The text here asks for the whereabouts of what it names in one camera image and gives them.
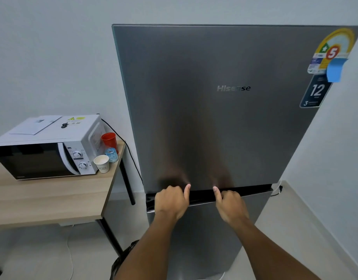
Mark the person's right hand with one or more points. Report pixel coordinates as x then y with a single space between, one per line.
231 208

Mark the person's left hand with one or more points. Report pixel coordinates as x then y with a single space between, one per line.
170 201

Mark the person's left thumb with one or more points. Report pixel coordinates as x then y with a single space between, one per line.
187 192

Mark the person's right thumb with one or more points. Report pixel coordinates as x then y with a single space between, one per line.
217 194

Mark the grey refrigerator door with stickers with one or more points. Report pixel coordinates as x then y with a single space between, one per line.
211 128

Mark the person's right forearm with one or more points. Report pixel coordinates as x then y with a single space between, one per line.
269 253

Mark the person's left forearm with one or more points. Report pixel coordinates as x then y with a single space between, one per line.
149 250

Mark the grey refrigerator body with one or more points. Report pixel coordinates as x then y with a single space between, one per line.
202 244

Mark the small clear water cup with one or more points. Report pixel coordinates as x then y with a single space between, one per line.
111 156

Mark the white paper cup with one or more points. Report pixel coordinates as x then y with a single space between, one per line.
102 164

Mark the red plastic cup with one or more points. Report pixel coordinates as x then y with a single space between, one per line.
109 140

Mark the black plastic bag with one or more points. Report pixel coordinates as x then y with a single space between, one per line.
120 259

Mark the yellow warning sticker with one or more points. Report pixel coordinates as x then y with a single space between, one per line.
76 118

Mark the wooden table with black legs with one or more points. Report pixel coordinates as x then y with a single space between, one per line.
50 201

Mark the small black key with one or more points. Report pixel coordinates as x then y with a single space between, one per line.
64 125

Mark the dark blue warranty sticker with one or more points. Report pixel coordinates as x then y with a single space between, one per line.
316 91

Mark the white microwave oven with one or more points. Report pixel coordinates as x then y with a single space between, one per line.
36 157

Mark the white paper sheet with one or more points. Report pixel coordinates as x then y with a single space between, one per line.
33 125

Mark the blue tape piece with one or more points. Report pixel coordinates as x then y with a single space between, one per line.
335 69

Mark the round yellow energy label sticker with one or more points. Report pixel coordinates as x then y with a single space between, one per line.
338 43

